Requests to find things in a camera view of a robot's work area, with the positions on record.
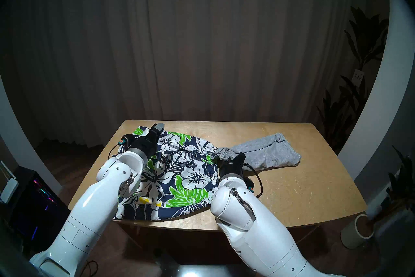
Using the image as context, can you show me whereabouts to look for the tall dark leafy plant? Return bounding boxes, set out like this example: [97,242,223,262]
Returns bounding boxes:
[316,6,389,153]

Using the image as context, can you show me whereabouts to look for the black computer tower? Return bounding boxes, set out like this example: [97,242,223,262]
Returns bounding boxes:
[3,166,72,259]

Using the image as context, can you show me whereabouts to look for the black floor cable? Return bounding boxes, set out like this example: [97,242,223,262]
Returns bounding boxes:
[81,260,99,277]

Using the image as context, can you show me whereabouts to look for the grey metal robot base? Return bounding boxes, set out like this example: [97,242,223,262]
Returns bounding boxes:
[154,249,256,277]

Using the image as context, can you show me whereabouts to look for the small dark leafy plant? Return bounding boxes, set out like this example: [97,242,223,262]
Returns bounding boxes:
[373,145,415,225]

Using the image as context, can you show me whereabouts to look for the navy green floral shorts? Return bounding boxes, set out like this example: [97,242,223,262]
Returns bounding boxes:
[113,126,224,221]

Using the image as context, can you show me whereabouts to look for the white router box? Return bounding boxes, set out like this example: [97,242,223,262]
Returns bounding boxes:
[0,161,19,204]

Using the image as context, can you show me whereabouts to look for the grey jersey shorts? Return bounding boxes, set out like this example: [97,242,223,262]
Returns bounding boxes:
[211,133,302,170]

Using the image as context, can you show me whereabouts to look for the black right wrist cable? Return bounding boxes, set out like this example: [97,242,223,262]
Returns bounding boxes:
[243,163,264,198]

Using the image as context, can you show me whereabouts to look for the beige pleated curtain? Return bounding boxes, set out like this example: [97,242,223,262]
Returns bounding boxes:
[10,0,373,147]

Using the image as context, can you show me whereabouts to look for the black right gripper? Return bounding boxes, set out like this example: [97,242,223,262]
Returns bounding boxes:
[219,152,246,178]

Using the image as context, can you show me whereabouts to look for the white cylindrical plant pot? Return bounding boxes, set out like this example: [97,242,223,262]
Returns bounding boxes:
[340,214,373,249]

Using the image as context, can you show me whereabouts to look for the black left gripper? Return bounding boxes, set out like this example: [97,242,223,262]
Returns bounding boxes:
[130,123,165,157]

